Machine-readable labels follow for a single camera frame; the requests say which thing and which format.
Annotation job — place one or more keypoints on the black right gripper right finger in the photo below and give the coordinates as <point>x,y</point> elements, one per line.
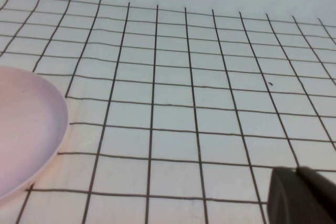
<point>321,182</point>

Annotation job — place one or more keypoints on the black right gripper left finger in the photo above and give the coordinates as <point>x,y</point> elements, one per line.
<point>288,200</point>

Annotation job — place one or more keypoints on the pink plastic plate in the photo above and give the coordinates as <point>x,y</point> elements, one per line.
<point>26,124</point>

